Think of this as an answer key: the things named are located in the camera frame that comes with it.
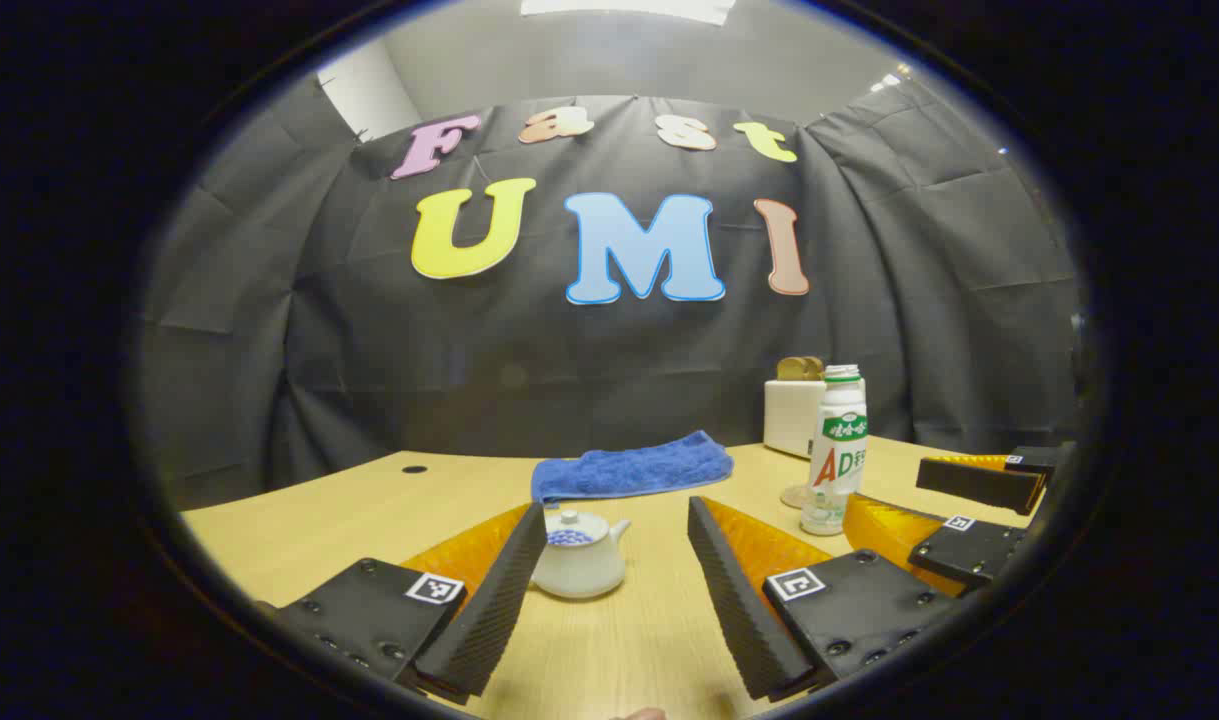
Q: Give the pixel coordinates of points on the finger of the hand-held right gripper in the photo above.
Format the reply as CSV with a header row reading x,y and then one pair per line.
x,y
979,485
969,555

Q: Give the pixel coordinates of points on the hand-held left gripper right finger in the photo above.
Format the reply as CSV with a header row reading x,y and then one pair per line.
x,y
729,600

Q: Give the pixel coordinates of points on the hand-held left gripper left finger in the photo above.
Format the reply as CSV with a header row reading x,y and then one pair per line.
x,y
499,600

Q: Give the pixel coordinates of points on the white teacup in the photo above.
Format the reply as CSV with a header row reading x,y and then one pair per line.
x,y
579,575

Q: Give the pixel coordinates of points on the white water bottle green label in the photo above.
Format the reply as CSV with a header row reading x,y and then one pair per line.
x,y
837,440

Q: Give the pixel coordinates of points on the blue towel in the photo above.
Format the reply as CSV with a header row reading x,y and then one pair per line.
x,y
629,465

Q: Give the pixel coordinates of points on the white toaster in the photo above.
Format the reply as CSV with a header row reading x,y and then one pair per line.
x,y
791,415

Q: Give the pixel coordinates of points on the brown toast slice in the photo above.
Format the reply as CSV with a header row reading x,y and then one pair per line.
x,y
814,367
789,369

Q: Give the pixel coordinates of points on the black backdrop cloth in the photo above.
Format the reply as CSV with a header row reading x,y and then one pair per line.
x,y
369,350

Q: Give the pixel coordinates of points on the small ceiling light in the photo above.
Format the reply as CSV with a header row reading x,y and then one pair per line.
x,y
889,80

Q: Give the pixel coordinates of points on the large ceiling light panel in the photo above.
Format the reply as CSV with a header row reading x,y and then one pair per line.
x,y
629,8

